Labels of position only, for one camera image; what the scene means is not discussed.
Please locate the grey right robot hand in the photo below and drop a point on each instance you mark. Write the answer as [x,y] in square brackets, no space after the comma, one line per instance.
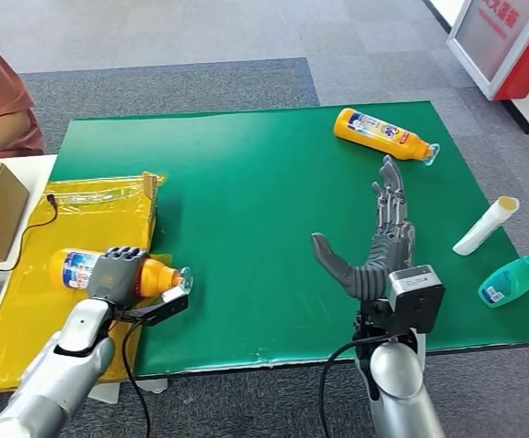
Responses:
[383,254]

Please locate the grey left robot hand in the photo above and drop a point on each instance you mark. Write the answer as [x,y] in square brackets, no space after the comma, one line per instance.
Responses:
[116,275]

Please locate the orange bottle with clear cap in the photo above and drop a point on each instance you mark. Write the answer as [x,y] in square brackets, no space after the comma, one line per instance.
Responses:
[70,269]
[379,136]

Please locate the person's forearm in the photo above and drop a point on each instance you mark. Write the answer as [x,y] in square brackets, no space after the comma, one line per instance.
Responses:
[0,133]

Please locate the teal plastic bottle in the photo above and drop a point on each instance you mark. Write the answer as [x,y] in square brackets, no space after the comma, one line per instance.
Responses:
[513,281]

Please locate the yellow plastic-wrapped cardboard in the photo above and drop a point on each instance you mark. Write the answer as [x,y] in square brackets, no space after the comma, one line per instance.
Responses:
[100,217]

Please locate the white paper scrap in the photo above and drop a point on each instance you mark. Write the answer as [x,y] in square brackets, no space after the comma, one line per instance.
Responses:
[151,385]
[109,393]

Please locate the white tube with yellow cap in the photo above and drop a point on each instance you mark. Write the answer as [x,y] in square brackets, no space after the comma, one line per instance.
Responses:
[483,228]

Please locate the white side table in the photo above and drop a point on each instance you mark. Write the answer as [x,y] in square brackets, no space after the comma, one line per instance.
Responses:
[36,172]

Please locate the green table mat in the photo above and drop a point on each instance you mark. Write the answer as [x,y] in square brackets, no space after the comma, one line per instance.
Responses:
[269,199]

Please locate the red and white sign cabinet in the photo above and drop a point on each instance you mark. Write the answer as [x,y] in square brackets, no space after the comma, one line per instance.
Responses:
[497,36]

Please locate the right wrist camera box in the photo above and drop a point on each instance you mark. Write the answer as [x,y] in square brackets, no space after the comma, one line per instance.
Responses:
[417,296]

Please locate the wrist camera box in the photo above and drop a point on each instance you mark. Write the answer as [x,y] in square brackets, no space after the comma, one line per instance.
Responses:
[417,296]
[164,305]

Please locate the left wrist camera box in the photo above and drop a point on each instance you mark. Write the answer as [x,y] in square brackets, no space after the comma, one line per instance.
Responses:
[164,305]

